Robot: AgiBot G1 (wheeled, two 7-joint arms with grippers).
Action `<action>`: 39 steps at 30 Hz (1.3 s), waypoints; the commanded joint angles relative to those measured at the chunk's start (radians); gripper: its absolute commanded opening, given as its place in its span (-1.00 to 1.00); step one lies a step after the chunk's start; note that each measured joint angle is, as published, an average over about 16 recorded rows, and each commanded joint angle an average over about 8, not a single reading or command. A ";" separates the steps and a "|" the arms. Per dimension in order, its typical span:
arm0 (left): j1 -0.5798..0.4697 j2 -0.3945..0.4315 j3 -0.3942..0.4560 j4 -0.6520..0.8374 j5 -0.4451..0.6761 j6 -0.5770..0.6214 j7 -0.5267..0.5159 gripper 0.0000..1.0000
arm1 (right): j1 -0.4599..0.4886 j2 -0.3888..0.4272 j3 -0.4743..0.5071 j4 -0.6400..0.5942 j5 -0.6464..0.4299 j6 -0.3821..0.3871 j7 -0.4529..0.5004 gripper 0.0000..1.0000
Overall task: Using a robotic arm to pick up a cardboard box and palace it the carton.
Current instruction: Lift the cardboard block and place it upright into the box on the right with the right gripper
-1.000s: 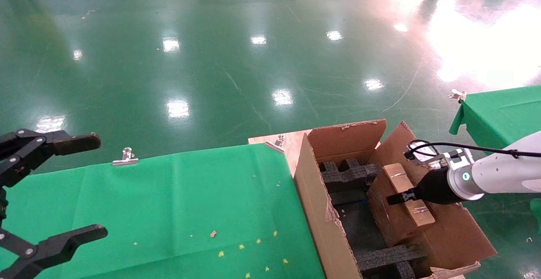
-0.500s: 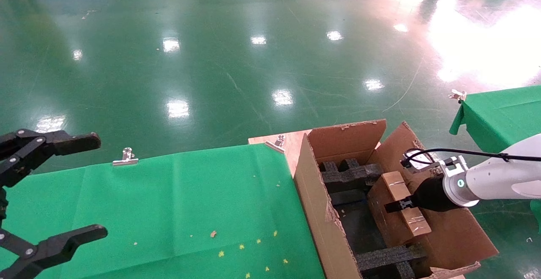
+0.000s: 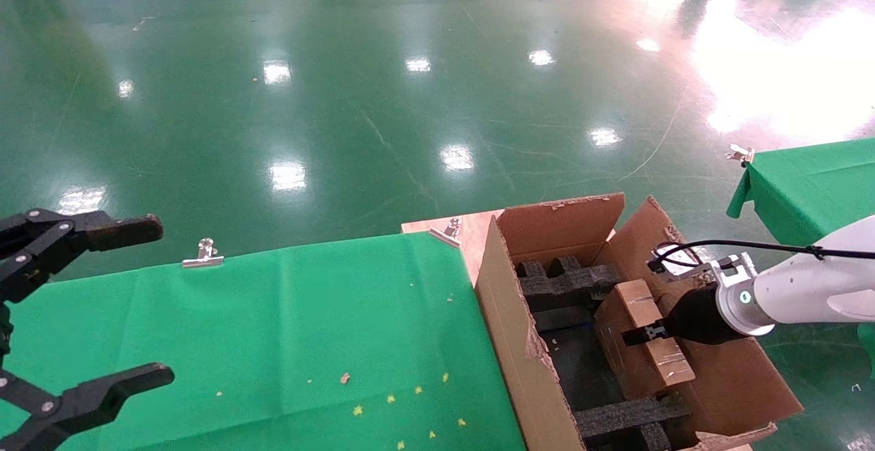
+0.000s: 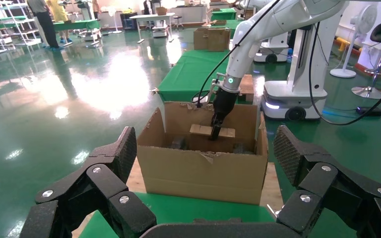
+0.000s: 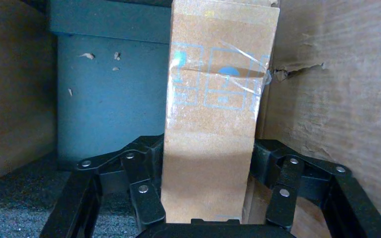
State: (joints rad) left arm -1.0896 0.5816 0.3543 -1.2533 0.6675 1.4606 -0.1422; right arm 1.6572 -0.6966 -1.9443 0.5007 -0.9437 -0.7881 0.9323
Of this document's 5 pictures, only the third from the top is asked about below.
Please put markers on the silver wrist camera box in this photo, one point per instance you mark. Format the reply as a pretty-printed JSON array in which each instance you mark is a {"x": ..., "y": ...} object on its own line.
[{"x": 687, "y": 272}]

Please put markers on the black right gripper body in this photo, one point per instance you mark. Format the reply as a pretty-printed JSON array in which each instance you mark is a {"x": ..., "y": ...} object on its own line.
[{"x": 701, "y": 318}]

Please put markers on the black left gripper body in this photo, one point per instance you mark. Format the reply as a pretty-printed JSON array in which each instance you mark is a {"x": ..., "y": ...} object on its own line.
[{"x": 4, "y": 331}]

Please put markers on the small brown cardboard box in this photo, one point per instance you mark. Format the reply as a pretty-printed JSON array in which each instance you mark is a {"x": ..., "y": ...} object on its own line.
[{"x": 636, "y": 369}]

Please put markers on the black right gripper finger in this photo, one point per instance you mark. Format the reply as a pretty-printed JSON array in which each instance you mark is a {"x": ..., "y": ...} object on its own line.
[{"x": 646, "y": 335}]

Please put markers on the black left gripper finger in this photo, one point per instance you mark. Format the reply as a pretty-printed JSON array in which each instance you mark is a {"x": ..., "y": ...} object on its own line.
[
  {"x": 96, "y": 396},
  {"x": 102, "y": 231}
]

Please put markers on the green side table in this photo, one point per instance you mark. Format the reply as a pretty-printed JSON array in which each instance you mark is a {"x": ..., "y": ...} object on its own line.
[{"x": 813, "y": 184}]

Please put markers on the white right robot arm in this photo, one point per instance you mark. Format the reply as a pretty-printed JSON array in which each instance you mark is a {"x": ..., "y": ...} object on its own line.
[{"x": 806, "y": 287}]

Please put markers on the silver camera mounting bracket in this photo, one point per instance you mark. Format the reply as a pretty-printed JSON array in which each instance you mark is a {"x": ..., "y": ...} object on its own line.
[{"x": 731, "y": 270}]

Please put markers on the large open cardboard carton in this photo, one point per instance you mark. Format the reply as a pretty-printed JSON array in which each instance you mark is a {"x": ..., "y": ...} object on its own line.
[{"x": 519, "y": 314}]

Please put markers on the small green cloth piece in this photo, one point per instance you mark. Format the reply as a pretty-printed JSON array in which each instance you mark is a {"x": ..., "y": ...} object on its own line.
[{"x": 868, "y": 348}]

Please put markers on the silver binder clip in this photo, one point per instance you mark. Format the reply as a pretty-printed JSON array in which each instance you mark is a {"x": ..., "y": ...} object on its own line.
[
  {"x": 742, "y": 156},
  {"x": 448, "y": 232},
  {"x": 203, "y": 260}
]

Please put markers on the black foam insert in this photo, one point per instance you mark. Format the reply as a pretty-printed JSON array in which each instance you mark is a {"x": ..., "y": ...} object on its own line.
[
  {"x": 560, "y": 285},
  {"x": 622, "y": 418}
]

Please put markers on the large green table cloth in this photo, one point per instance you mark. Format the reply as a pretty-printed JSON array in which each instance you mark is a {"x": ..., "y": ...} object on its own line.
[{"x": 273, "y": 321}]

